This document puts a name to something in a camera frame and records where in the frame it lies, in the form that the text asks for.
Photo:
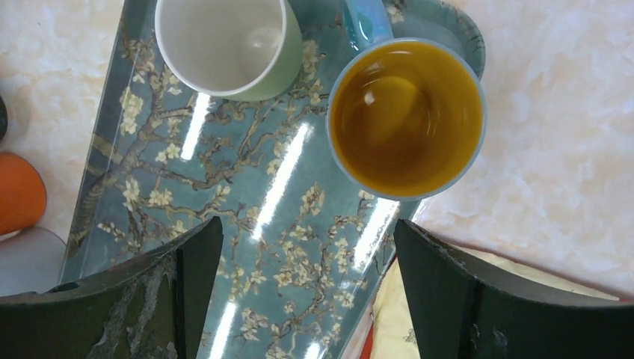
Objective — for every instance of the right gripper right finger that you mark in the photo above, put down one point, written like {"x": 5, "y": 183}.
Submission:
{"x": 464, "y": 307}

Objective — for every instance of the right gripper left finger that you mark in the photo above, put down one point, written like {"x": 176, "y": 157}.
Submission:
{"x": 151, "y": 306}

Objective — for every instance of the light blue mug yellow inside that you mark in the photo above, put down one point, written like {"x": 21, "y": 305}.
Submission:
{"x": 407, "y": 116}

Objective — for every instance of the light green mug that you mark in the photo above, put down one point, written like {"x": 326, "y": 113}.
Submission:
{"x": 238, "y": 50}

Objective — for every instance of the pale grey mug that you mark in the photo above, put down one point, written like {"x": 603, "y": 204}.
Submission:
{"x": 31, "y": 261}

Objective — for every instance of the orange mug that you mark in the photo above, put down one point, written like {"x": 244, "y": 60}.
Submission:
{"x": 23, "y": 194}

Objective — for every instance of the orange cream snack bag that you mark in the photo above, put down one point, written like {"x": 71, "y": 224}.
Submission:
{"x": 386, "y": 329}

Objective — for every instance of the floral blue serving tray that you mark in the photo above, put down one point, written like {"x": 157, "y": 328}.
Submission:
{"x": 304, "y": 247}

